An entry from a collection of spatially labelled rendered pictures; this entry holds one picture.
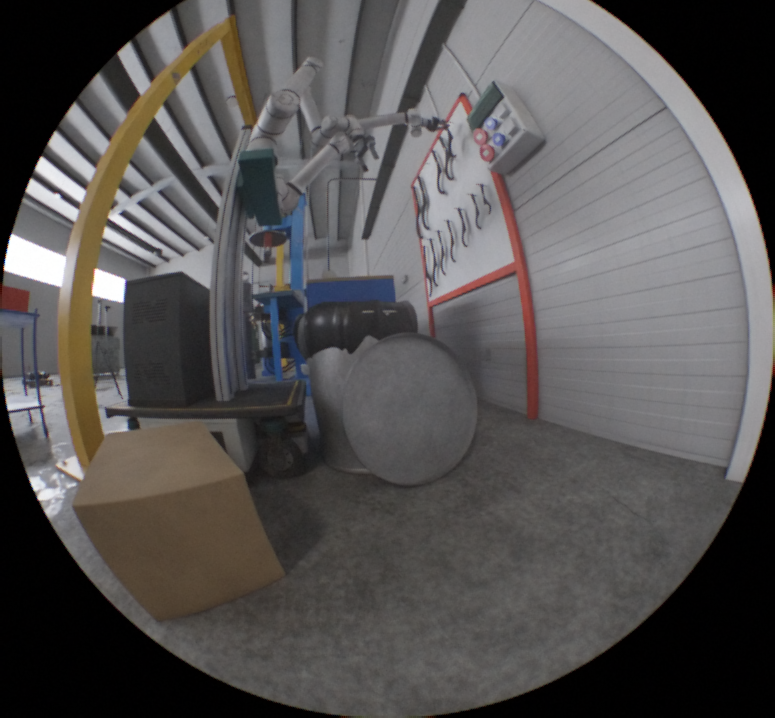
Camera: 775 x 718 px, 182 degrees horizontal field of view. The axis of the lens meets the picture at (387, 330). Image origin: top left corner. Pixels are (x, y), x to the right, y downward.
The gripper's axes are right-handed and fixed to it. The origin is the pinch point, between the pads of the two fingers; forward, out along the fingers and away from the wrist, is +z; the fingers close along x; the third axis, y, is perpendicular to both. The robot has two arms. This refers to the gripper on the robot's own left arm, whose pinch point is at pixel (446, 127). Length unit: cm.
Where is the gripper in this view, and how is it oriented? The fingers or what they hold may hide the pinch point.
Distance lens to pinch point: 220.8
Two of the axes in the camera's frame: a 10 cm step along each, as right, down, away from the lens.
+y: -1.1, -9.8, 1.7
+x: -1.9, 1.9, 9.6
